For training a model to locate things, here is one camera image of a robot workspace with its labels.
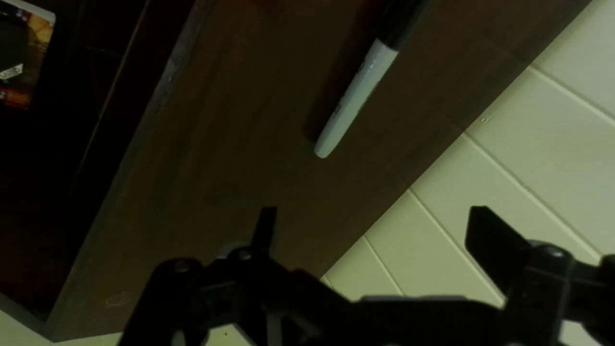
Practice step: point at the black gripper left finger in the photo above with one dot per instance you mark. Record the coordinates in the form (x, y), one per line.
(264, 232)

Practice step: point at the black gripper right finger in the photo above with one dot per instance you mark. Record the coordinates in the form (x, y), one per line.
(497, 247)

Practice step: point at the black and grey marker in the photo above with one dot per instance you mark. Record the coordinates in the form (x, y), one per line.
(358, 90)

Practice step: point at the dark wooden secretary desk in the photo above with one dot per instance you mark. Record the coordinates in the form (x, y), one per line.
(243, 128)

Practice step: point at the black cover paperback book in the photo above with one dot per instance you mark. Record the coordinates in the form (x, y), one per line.
(26, 51)

